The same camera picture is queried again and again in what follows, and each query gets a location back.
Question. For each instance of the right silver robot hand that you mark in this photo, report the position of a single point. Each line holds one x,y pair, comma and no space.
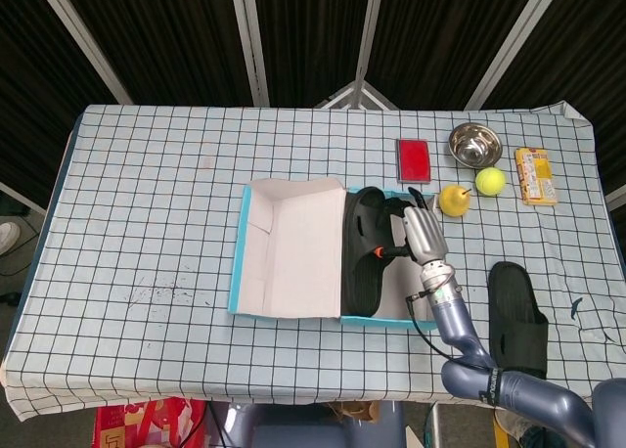
425,235

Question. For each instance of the white triangular screen foot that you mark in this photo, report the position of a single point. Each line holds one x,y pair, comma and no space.
359,93

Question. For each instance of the brown paper bag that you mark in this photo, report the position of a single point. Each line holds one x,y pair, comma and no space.
354,411

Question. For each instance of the red patterned bag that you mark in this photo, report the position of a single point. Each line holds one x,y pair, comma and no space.
147,423

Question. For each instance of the yellow snack packet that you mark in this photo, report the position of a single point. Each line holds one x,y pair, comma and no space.
535,176

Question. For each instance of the light blue shoe box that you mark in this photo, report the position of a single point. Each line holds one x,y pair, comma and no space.
293,252

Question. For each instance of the yellow-green tennis ball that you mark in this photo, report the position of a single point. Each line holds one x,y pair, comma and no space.
490,182

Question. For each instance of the white screen frame post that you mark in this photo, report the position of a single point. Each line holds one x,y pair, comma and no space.
80,34
508,44
368,37
250,42

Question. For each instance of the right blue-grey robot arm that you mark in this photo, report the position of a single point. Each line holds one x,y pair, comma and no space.
455,321

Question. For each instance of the black rubber slipper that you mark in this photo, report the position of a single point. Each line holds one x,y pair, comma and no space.
362,272
518,321

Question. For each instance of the yellow pear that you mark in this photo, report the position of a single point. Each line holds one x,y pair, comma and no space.
454,201

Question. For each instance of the red stamp pad case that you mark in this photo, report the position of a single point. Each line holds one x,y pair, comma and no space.
414,159

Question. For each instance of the blue-grey chair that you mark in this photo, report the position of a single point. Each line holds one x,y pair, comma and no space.
303,431

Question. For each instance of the steel bowl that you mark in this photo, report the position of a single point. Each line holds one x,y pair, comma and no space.
474,145

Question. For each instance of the checked light blue tablecloth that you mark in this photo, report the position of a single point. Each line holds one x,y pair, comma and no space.
147,223

